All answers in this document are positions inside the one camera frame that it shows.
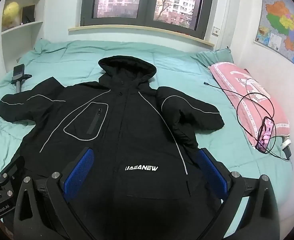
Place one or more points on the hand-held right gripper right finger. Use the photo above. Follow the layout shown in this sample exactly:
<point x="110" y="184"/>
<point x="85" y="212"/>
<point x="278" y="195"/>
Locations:
<point x="211" y="173"/>

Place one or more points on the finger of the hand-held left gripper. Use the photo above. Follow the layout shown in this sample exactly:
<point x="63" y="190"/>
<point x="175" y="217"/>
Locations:
<point x="12" y="170"/>

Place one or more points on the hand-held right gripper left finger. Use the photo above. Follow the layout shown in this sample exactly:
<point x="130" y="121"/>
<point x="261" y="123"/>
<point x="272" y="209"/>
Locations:
<point x="79" y="173"/>

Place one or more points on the black hooded jacket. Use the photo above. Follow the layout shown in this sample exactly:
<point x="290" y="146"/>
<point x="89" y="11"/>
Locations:
<point x="137" y="130"/>

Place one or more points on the smartphone with pink screen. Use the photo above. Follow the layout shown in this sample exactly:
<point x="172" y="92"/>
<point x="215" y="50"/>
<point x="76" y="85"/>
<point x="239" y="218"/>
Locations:
<point x="265" y="135"/>

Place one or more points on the phone holder tripod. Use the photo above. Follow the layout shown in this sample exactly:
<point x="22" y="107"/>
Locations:
<point x="19" y="72"/>

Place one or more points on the black power adapter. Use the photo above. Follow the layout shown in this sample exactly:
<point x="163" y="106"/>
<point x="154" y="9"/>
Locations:
<point x="287" y="153"/>

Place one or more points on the white charger plug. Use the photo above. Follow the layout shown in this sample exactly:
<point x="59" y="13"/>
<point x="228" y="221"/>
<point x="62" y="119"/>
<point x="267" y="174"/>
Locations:
<point x="286" y="143"/>

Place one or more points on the pink cloth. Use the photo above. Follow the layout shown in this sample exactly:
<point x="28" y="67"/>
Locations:
<point x="236" y="85"/>

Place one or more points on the teal quilted blanket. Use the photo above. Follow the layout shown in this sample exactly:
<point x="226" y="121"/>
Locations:
<point x="174" y="75"/>

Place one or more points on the teal pillow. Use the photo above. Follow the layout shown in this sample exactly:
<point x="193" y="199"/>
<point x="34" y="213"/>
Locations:
<point x="211" y="55"/>

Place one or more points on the white corner shelf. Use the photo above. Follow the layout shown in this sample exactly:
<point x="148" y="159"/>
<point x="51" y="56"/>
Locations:
<point x="24" y="27"/>

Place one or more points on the yellow plush toy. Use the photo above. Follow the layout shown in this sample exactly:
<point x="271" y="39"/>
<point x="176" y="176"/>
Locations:
<point x="11" y="15"/>

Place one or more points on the dark box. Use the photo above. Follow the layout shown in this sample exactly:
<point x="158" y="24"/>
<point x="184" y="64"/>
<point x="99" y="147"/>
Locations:
<point x="28" y="13"/>

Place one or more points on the wooden window sill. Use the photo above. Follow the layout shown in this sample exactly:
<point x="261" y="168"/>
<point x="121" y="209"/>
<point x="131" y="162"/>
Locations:
<point x="137" y="30"/>

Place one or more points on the dark framed window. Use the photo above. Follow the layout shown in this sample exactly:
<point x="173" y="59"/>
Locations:
<point x="147" y="5"/>

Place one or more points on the colourful wall map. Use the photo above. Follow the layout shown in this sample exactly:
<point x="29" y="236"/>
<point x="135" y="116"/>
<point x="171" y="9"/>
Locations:
<point x="284" y="25"/>

